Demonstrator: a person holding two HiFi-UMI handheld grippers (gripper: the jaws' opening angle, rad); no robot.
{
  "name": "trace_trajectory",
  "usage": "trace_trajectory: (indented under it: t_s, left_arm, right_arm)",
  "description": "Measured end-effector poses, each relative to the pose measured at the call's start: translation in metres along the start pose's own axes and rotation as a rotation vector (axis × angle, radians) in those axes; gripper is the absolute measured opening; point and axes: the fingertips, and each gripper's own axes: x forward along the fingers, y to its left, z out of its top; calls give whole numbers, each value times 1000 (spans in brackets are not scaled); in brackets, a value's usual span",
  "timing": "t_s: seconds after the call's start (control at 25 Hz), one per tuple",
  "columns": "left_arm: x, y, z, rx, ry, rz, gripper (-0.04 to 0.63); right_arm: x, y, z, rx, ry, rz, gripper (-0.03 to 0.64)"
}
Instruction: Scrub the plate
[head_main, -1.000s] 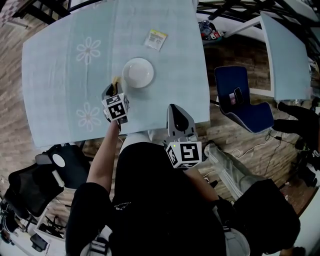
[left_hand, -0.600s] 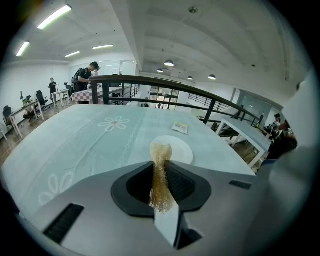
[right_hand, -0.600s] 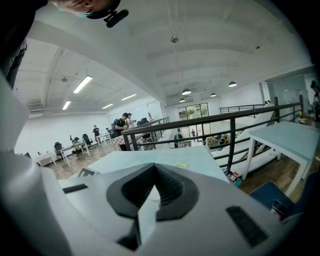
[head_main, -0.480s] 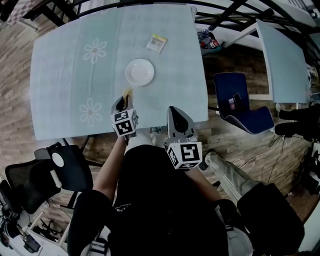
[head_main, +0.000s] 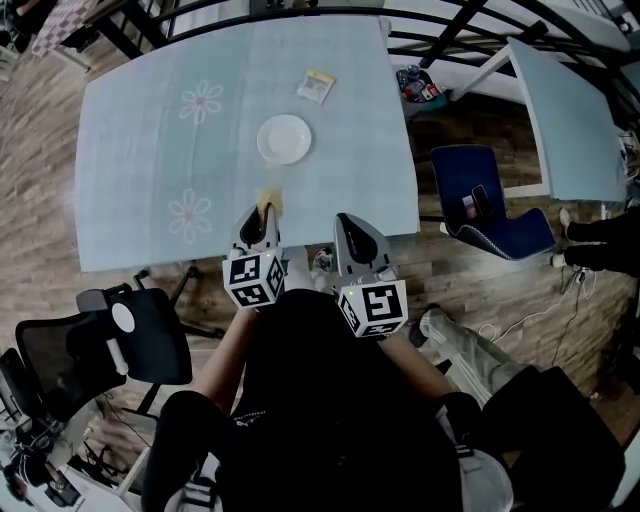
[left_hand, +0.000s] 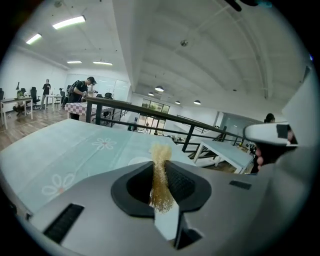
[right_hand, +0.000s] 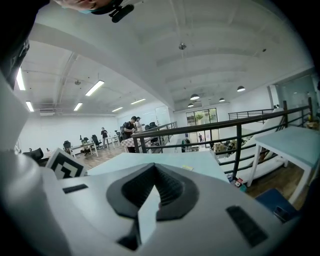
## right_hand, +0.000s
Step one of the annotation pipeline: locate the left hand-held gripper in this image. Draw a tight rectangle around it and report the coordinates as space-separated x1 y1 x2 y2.
45 147 85 180

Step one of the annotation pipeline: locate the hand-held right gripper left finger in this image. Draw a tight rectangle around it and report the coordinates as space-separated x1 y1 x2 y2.
49 162 156 256

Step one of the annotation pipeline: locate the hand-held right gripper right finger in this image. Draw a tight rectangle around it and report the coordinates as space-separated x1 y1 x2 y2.
142 162 283 256

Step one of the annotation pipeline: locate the white desk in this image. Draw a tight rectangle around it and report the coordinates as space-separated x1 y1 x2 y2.
70 142 99 159
104 135 121 149

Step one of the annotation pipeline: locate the blue chair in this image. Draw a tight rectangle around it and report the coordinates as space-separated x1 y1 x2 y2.
254 187 301 224

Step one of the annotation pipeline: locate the light blue flowered tablecloth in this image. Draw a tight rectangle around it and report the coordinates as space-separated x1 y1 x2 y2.
86 151 231 185

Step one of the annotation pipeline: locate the pink checkered table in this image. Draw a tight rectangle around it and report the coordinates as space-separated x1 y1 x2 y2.
121 136 161 154

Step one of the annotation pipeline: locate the black phone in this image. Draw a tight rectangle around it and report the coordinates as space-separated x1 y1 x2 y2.
273 205 289 219

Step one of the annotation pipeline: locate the black metal railing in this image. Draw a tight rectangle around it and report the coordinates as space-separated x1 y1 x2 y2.
227 108 275 124
131 104 314 181

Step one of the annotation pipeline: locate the glass entrance door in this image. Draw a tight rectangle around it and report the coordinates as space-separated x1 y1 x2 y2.
185 107 218 142

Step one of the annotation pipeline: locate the white table with blue top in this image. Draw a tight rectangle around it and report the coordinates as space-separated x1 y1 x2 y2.
247 125 320 205

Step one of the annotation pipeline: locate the person's black shirt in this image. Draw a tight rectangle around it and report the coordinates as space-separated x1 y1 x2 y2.
0 0 52 89

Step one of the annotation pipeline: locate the person's head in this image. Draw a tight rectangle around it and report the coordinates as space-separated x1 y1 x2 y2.
53 0 118 15

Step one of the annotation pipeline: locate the black head-worn camera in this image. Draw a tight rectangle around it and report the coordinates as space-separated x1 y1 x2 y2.
108 4 135 24

